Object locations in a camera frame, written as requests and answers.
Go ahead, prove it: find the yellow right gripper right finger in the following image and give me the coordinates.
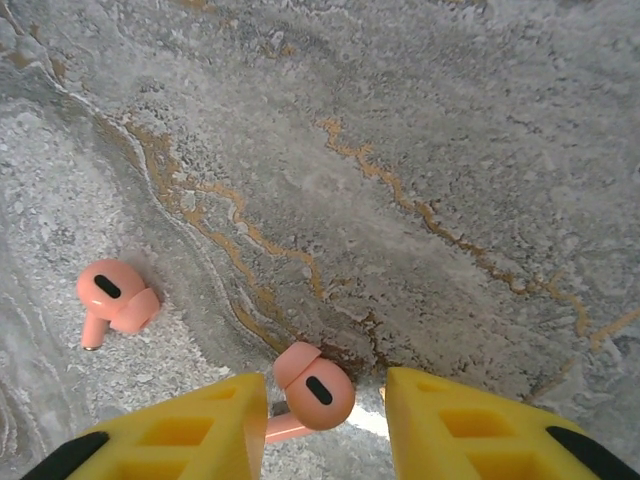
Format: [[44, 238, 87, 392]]
[[383, 367, 640, 480]]

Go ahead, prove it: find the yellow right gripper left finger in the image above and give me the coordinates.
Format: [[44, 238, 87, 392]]
[[29, 372, 269, 480]]

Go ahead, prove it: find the pink wireless earbud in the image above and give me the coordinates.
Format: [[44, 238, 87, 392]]
[[76, 258, 161, 352], [263, 341, 357, 445]]

